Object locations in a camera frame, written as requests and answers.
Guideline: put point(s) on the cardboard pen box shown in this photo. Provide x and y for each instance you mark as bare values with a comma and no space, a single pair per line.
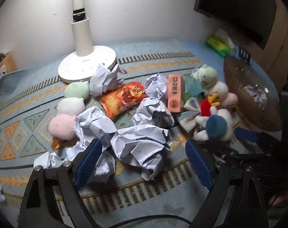
7,64

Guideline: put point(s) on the white chicken plush red comb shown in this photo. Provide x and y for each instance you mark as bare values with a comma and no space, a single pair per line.
207,103

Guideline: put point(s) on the patterned blue table mat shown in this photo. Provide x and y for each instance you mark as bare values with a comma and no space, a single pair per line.
28,102

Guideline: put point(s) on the pink rectangular box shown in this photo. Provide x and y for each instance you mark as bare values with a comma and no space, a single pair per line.
174,93

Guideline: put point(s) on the orange snack bag plush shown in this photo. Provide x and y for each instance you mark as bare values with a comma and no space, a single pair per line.
121,99

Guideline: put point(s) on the translucent blue jelly toy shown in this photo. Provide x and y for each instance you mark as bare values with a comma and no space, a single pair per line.
192,86

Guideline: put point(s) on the tricolor dango plush left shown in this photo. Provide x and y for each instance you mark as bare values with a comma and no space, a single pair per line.
68,109

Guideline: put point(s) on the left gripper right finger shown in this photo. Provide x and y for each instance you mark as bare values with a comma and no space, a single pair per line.
246,208

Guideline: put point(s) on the white desk lamp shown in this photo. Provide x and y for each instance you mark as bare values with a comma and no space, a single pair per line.
81,64

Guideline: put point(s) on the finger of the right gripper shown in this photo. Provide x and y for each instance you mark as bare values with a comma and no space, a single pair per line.
246,135

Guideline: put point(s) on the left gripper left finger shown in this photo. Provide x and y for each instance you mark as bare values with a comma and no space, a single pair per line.
39,206

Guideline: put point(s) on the tricolor bear dango plush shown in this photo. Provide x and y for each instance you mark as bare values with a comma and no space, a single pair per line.
214,90

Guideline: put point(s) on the brown ribbed glass bowl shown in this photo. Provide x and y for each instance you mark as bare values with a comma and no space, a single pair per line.
237,75

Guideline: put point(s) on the green tissue pack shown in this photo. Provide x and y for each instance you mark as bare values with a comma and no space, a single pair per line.
221,43

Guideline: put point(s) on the plaid fabric bow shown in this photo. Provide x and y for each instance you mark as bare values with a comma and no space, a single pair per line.
191,110

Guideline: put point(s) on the large paper pile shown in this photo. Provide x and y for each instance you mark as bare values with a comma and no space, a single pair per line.
145,144

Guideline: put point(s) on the black phone stand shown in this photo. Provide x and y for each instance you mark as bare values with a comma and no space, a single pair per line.
244,55

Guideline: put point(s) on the blue white plush toy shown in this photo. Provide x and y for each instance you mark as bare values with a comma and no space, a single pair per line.
217,126

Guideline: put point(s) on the black wall monitor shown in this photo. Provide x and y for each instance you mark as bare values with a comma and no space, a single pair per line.
252,18

